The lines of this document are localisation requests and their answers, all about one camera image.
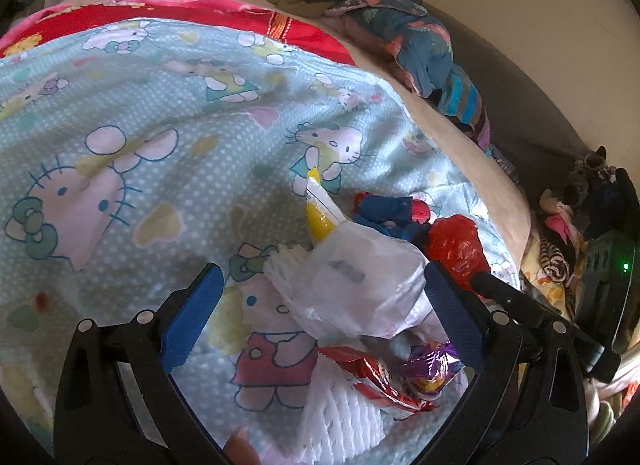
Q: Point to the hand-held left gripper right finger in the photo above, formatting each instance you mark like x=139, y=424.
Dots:
x=452, y=315

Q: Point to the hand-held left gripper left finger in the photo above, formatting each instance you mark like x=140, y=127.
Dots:
x=192, y=315

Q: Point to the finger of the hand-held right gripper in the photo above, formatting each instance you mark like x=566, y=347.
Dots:
x=597, y=360

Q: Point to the red plastic bag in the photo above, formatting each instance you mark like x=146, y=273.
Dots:
x=452, y=245

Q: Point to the white plastic bag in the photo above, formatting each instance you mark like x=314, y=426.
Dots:
x=360, y=285

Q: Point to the person's left hand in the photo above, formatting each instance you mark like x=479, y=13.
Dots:
x=242, y=450

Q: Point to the purple foil wrapper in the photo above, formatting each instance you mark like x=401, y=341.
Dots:
x=430, y=360

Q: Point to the zebra striped cloth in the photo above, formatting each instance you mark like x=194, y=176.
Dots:
x=555, y=262

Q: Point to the yellow printed cloth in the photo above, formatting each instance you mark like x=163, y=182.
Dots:
x=537, y=275

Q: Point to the pink cloth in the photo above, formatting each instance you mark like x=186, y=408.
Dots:
x=557, y=227

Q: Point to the dark garment pile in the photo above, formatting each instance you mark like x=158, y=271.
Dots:
x=605, y=195

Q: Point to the red snack wrapper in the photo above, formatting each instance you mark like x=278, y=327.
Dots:
x=370, y=370

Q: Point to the red plastic bottle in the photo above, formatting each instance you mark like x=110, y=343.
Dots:
x=421, y=210

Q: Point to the large white foam net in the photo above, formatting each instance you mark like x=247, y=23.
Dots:
x=340, y=415

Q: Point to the grey patterned cloth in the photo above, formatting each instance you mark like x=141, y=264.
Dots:
x=502, y=162

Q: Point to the yellow and white wrapper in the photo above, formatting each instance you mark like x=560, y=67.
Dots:
x=320, y=215

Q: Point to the striped colourful cloth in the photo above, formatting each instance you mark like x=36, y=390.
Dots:
x=462, y=100

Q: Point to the light blue cat-print blanket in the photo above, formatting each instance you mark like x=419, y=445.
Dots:
x=150, y=95

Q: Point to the grey upholstered headboard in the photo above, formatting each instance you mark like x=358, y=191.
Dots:
x=500, y=85

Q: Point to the blue floral garment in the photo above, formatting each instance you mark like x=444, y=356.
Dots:
x=400, y=40

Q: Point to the red blanket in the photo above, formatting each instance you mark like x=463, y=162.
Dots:
x=300, y=35

